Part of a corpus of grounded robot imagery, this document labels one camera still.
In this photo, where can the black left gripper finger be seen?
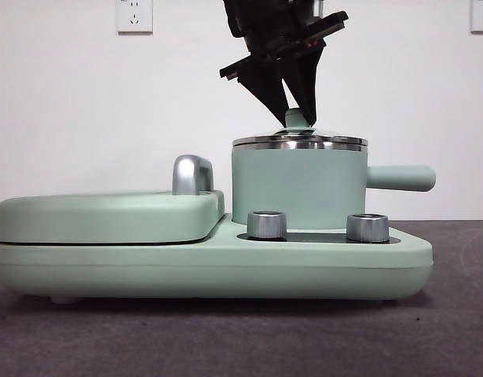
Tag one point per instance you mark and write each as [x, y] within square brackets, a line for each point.
[308, 82]
[268, 90]

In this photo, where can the glass pot lid green knob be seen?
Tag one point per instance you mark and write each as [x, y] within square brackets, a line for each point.
[300, 142]

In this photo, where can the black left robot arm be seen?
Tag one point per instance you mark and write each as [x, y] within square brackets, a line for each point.
[264, 15]

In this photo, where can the mint green breakfast machine base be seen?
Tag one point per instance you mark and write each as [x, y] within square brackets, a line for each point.
[186, 267]

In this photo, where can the mint green grill lid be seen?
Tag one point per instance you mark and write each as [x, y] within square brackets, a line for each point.
[68, 216]

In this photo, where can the white wall socket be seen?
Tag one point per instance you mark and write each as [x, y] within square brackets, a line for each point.
[134, 15]
[482, 15]

